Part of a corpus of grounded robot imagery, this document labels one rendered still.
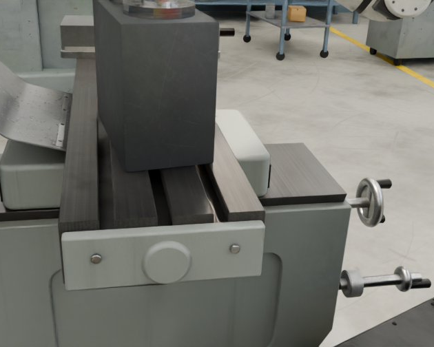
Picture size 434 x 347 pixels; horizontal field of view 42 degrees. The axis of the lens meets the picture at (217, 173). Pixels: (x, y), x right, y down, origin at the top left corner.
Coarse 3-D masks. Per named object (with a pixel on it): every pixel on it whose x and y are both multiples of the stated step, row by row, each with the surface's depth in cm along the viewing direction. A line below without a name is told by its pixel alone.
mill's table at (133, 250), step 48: (96, 96) 100; (96, 144) 81; (96, 192) 67; (144, 192) 68; (192, 192) 68; (240, 192) 69; (96, 240) 61; (144, 240) 62; (192, 240) 63; (240, 240) 64; (96, 288) 63
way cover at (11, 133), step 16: (0, 64) 118; (0, 80) 112; (16, 80) 119; (0, 96) 105; (16, 96) 112; (32, 96) 116; (48, 96) 119; (64, 96) 122; (0, 112) 100; (16, 112) 105; (32, 112) 108; (48, 112) 111; (64, 112) 113; (0, 128) 95; (16, 128) 99; (32, 128) 101; (48, 128) 104; (64, 128) 106; (32, 144) 95; (48, 144) 97; (64, 144) 99
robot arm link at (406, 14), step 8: (384, 0) 94; (392, 0) 93; (400, 0) 93; (408, 0) 93; (416, 0) 93; (424, 0) 93; (432, 0) 94; (392, 8) 94; (400, 8) 94; (408, 8) 94; (416, 8) 93; (424, 8) 94; (400, 16) 94; (408, 16) 94
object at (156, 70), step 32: (96, 0) 80; (128, 0) 71; (96, 32) 82; (128, 32) 65; (160, 32) 66; (192, 32) 68; (96, 64) 86; (128, 64) 67; (160, 64) 68; (192, 64) 69; (128, 96) 68; (160, 96) 70; (192, 96) 71; (128, 128) 70; (160, 128) 71; (192, 128) 73; (128, 160) 72; (160, 160) 73; (192, 160) 75
